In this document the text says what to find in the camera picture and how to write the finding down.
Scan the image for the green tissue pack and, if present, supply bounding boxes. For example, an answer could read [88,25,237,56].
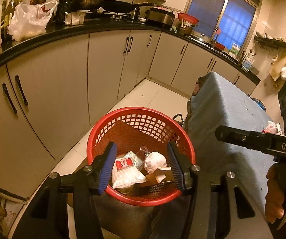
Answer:
[122,151,140,166]

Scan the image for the brown pot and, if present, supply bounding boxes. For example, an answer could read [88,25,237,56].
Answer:
[183,22,198,36]

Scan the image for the dark sauce bottle yellow cap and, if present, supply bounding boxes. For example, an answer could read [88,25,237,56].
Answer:
[56,0,75,25]

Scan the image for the glass pot lid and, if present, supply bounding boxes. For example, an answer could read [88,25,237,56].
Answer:
[194,31,212,44]

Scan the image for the beige lower cabinets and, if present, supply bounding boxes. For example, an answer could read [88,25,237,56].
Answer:
[0,28,258,200]

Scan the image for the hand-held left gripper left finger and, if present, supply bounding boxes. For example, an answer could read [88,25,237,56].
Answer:
[14,141,118,239]

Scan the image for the white tissue packet red label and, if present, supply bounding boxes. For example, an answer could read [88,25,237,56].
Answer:
[112,157,148,189]

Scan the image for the steel seasoning container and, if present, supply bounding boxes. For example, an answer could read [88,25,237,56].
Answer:
[65,11,86,26]

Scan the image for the red plastic basin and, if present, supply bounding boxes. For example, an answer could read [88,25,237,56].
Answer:
[177,12,199,25]

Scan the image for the silver electric cooker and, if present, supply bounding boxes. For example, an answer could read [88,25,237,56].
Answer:
[145,7,176,27]

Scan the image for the blue tablecloth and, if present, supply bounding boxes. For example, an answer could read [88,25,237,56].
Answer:
[183,72,286,227]

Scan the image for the white paper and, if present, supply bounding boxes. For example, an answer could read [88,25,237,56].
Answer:
[144,151,167,175]

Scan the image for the person's right hand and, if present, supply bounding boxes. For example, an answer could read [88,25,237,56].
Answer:
[266,164,286,223]

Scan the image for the white jug green label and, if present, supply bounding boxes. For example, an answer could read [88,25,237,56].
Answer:
[229,42,243,56]

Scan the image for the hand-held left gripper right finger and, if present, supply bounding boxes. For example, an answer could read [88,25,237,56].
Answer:
[167,142,270,239]

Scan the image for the red plastic mesh basket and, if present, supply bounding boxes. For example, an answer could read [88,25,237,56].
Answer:
[87,107,196,207]

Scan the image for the printed cardboard carton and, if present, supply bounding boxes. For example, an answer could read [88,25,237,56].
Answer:
[0,192,24,239]

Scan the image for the gas stove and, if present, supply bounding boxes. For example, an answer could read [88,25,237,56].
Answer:
[85,9,138,22]

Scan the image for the small steel kettle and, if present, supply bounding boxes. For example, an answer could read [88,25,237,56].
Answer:
[130,6,141,20]

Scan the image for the sink faucet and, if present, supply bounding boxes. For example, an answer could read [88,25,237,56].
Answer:
[213,27,222,43]

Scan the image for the blue plastic object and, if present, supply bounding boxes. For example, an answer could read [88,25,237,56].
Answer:
[250,98,266,112]

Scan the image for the window with metal frame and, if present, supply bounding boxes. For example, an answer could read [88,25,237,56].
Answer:
[185,0,263,55]

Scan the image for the black kitchen countertop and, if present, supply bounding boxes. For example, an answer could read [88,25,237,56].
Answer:
[0,17,261,85]

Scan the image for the brown cardboard box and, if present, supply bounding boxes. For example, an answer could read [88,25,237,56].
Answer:
[140,167,176,188]

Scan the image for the oil bottles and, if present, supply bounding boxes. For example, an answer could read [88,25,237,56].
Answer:
[1,0,17,41]

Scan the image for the white printed plastic bag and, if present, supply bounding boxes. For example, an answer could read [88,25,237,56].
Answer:
[270,52,286,80]

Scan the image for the clear plastic cup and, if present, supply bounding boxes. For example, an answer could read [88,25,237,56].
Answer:
[132,146,150,167]

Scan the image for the dark wall rack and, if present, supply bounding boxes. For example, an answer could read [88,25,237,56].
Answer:
[254,35,286,51]

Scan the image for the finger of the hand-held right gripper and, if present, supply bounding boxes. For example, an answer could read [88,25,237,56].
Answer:
[215,126,270,152]

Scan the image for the white bottle blue label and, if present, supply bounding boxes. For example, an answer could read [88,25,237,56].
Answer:
[242,56,254,70]

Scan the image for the black frying pan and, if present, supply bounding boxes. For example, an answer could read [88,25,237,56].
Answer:
[101,0,158,14]

